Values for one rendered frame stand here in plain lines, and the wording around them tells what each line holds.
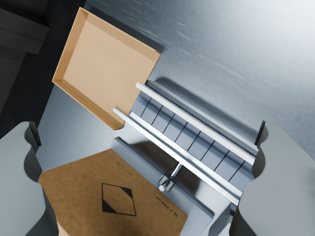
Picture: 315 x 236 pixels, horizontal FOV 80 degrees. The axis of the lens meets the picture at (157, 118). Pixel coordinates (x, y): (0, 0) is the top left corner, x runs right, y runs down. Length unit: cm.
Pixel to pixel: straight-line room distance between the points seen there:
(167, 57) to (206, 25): 13
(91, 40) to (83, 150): 37
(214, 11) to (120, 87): 33
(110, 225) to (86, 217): 5
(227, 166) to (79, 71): 55
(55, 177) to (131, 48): 39
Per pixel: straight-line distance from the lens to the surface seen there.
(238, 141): 46
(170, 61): 55
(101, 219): 43
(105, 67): 65
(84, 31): 73
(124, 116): 44
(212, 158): 47
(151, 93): 46
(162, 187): 40
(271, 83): 51
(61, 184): 46
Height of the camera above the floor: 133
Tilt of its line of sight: 66 degrees down
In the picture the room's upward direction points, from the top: 100 degrees counter-clockwise
